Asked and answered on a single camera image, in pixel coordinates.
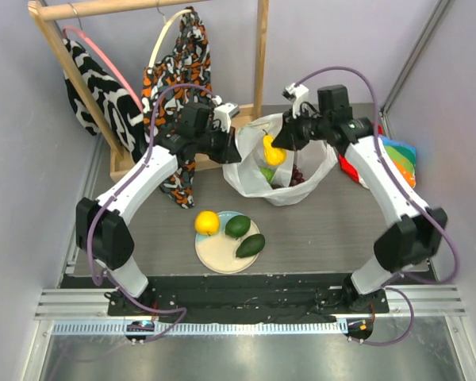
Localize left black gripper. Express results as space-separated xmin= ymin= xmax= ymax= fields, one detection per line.
xmin=194 ymin=124 xmax=242 ymax=165

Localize white plastic bag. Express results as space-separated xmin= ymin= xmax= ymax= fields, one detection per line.
xmin=223 ymin=114 xmax=337 ymax=206

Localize light green fake apple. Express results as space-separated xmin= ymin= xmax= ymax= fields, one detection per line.
xmin=259 ymin=167 xmax=276 ymax=184

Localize yellow fake lemon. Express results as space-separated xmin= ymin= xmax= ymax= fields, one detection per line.
xmin=194 ymin=210 xmax=220 ymax=236

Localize green fake fruit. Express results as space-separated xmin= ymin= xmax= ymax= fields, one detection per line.
xmin=225 ymin=215 xmax=251 ymax=239

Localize green fake avocado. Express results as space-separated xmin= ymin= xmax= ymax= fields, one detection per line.
xmin=235 ymin=233 xmax=266 ymax=259

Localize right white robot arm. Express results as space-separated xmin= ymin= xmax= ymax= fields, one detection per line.
xmin=272 ymin=83 xmax=447 ymax=314

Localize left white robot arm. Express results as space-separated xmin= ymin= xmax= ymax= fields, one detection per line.
xmin=75 ymin=102 xmax=241 ymax=317

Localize dark red fake grapes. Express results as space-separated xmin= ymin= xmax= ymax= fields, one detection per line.
xmin=289 ymin=165 xmax=305 ymax=187

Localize red white cloth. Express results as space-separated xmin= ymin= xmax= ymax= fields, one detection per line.
xmin=335 ymin=117 xmax=385 ymax=190

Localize orange grey camouflage cloth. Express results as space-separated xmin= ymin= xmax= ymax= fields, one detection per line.
xmin=140 ymin=6 xmax=221 ymax=210

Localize blue cream ceramic plate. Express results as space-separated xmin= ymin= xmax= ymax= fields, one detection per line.
xmin=194 ymin=211 xmax=259 ymax=274

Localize black white zebra cloth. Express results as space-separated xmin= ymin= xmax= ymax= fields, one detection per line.
xmin=63 ymin=39 xmax=148 ymax=162

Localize cream clothes hanger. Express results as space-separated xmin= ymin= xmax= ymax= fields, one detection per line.
xmin=148 ymin=9 xmax=192 ymax=67

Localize rainbow striped cloth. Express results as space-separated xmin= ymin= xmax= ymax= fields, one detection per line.
xmin=380 ymin=136 xmax=417 ymax=188

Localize pink clothes hanger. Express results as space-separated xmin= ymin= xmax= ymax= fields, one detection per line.
xmin=61 ymin=25 xmax=144 ymax=110

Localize wooden clothes rack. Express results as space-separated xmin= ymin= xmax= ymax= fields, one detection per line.
xmin=28 ymin=0 xmax=269 ymax=181

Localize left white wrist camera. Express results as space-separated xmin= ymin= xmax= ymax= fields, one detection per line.
xmin=211 ymin=95 xmax=240 ymax=133

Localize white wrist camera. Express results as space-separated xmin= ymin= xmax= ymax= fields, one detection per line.
xmin=282 ymin=83 xmax=309 ymax=119
xmin=211 ymin=95 xmax=240 ymax=133

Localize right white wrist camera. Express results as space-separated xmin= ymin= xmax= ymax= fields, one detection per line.
xmin=282 ymin=83 xmax=309 ymax=119

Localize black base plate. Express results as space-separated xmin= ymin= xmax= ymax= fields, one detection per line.
xmin=107 ymin=271 xmax=390 ymax=323

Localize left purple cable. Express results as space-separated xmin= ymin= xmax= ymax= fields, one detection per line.
xmin=86 ymin=83 xmax=223 ymax=344

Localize white slotted cable duct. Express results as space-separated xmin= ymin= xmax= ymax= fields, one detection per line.
xmin=52 ymin=319 xmax=348 ymax=336

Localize aluminium rail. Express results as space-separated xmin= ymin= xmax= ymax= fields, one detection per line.
xmin=34 ymin=283 xmax=465 ymax=324

